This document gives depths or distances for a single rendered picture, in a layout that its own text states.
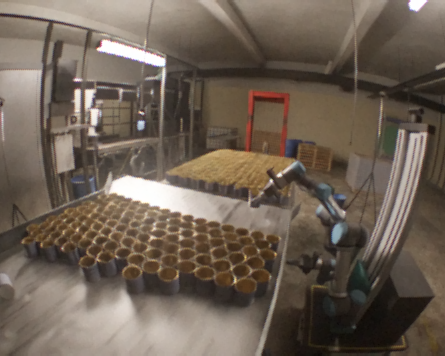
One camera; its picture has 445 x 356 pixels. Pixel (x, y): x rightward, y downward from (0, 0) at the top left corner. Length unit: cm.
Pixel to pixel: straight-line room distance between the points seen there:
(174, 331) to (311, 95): 1036
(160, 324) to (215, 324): 17
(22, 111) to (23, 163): 60
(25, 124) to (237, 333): 272
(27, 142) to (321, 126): 1039
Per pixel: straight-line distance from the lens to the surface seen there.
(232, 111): 1096
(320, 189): 102
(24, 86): 280
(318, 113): 1044
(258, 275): 77
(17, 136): 274
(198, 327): 67
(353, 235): 117
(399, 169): 141
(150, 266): 79
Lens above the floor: 165
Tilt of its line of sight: 17 degrees down
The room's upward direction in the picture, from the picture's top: 4 degrees clockwise
